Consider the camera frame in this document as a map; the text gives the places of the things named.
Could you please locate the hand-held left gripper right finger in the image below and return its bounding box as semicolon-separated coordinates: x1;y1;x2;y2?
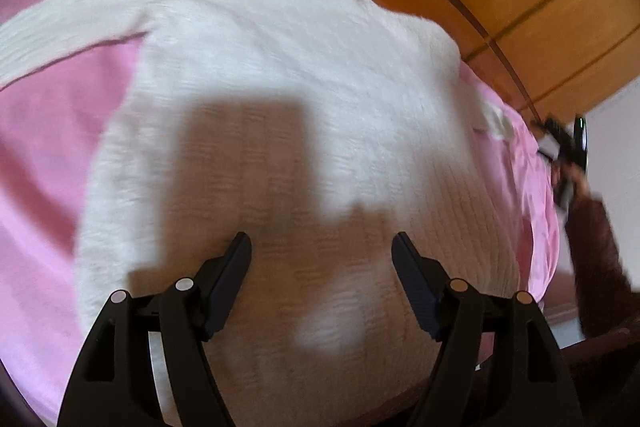
391;232;585;427

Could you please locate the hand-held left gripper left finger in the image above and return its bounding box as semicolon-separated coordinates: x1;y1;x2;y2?
57;232;252;427

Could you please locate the white knit sweater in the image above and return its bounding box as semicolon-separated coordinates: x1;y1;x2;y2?
0;0;521;427

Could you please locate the person's right forearm brown sleeve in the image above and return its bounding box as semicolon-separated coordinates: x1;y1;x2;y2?
565;187;640;339

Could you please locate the pink bed sheet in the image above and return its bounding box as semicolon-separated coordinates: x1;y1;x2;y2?
0;0;561;427

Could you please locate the dark wooden bed frame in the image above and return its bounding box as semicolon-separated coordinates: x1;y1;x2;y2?
542;272;640;388

